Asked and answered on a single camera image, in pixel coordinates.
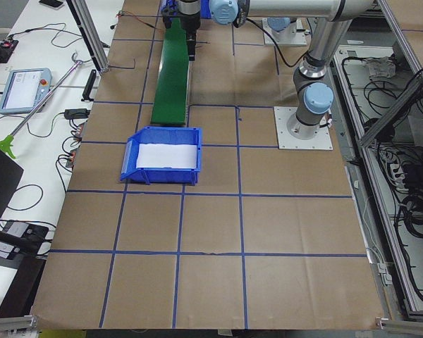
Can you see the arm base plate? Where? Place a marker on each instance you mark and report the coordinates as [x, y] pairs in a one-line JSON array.
[[293, 135], [298, 40]]

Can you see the aluminium frame post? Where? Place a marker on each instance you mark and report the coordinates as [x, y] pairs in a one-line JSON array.
[[84, 22]]

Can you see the white foam pad left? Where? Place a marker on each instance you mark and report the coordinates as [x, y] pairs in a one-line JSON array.
[[178, 156]]

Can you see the reacher grabber tool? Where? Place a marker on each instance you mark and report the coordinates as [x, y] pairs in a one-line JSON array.
[[6, 143]]

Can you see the teach pendant tablet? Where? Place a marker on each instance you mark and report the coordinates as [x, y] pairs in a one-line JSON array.
[[24, 90]]

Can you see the blue storage bin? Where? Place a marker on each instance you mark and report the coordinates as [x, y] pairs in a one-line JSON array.
[[187, 7], [161, 135]]

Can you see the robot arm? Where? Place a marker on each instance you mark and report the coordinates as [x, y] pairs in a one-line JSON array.
[[282, 28], [253, 65]]

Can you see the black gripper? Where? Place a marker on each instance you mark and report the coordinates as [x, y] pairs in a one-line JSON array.
[[191, 20]]

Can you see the black power adapter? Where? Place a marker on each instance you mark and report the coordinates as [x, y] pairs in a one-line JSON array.
[[76, 113]]

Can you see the blue right storage bin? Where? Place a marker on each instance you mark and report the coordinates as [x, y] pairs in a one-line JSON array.
[[187, 7]]

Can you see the blue left storage bin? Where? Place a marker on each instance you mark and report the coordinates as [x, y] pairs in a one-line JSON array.
[[161, 135]]

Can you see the green conveyor belt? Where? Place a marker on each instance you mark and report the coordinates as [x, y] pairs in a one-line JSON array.
[[170, 101]]

